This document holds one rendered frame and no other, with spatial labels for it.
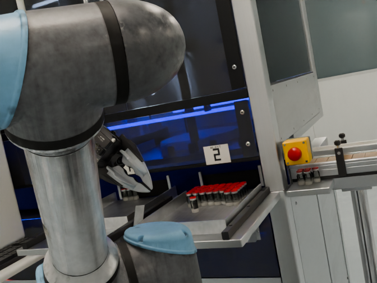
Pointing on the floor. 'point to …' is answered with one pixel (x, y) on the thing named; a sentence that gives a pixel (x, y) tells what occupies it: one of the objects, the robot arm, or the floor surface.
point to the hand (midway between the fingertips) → (147, 186)
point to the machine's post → (267, 137)
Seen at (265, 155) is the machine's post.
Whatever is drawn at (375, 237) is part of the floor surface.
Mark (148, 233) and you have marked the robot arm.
